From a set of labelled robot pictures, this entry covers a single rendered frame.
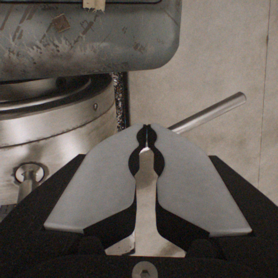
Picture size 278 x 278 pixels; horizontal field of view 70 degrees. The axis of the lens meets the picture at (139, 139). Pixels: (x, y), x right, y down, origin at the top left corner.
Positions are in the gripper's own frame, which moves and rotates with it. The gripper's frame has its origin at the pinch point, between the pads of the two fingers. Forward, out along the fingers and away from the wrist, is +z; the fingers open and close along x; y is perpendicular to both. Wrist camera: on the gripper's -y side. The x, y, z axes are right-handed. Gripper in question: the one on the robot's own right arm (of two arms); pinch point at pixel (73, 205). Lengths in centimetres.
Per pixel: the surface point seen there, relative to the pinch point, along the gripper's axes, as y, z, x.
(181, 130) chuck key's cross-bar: -31.8, 14.6, 24.6
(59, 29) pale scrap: -40.1, 5.4, 18.1
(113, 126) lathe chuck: -24.5, 11.0, 7.1
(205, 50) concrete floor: -20, 105, -107
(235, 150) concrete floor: 85, 161, -108
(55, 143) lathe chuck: -27.4, 2.1, 15.2
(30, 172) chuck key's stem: -24.5, -1.3, 16.5
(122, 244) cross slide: 39.6, 13.2, -10.6
